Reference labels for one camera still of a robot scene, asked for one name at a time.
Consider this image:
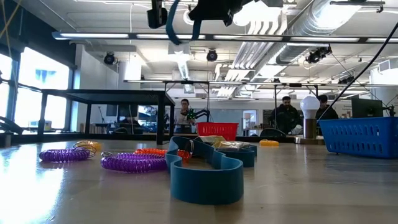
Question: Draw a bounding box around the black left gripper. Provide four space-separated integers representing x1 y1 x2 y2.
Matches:
188 0 244 27

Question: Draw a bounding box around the clear plastic packet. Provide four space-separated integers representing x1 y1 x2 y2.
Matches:
217 141 251 151

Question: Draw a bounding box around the purple coil wristband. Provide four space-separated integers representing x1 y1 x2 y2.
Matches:
99 151 169 174
39 148 91 163

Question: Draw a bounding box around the person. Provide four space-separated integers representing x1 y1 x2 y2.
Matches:
316 95 339 121
174 98 197 134
119 116 137 126
269 95 302 134

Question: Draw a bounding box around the red plastic basket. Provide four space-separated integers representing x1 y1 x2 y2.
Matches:
197 122 239 141

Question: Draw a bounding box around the overhead light bar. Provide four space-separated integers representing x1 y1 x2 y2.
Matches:
51 30 398 44

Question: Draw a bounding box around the black chair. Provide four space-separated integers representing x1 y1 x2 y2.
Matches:
259 128 287 138

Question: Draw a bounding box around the white bulb table lamp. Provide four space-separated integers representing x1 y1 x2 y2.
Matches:
294 95 326 146

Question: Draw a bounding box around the orange coil wristband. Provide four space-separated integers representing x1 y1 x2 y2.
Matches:
134 147 191 162

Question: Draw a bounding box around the black computer monitor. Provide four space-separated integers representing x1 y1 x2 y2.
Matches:
351 98 384 119

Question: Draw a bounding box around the blue plastic basket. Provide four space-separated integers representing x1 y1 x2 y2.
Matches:
317 116 398 160

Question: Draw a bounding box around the white ceiling ring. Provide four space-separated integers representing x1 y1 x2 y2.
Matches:
182 11 196 26

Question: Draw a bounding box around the silver air duct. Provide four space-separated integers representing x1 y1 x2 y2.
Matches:
275 0 363 65

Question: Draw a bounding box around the black frame table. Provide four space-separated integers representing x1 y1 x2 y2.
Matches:
37 89 175 146

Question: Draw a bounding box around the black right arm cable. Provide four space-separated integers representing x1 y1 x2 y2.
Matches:
317 21 398 121

